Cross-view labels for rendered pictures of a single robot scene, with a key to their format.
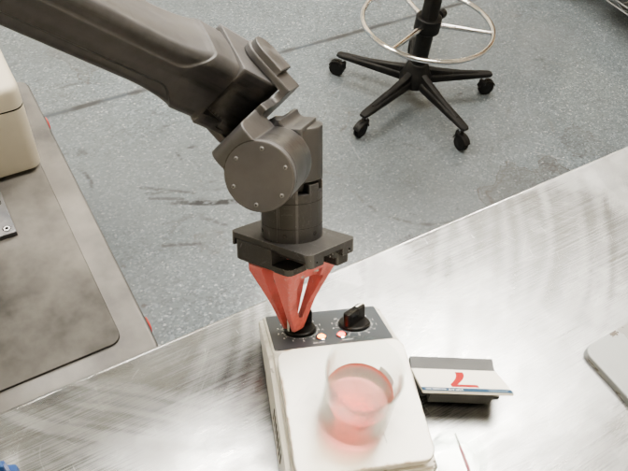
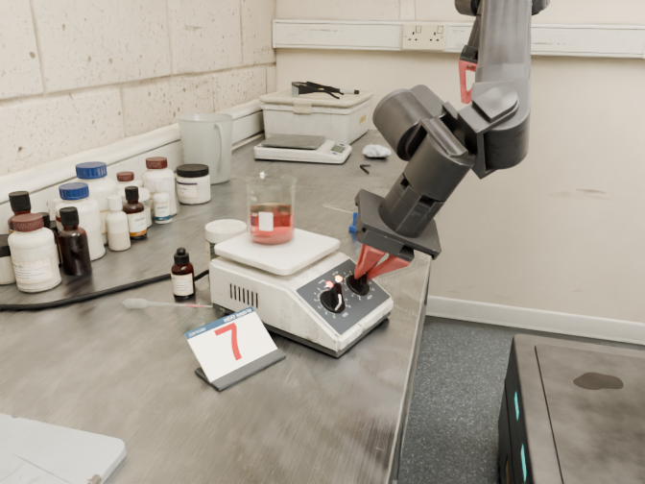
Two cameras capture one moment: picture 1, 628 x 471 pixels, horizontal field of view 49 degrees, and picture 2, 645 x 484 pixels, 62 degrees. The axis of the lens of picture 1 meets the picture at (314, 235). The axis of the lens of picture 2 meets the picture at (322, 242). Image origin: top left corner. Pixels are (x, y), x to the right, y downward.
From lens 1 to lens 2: 95 cm
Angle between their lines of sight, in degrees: 101
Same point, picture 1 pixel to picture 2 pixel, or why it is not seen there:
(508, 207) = not seen: outside the picture
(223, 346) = (396, 302)
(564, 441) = (121, 377)
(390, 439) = (243, 242)
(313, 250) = (365, 195)
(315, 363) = (317, 244)
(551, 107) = not seen: outside the picture
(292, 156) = (390, 102)
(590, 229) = not seen: outside the picture
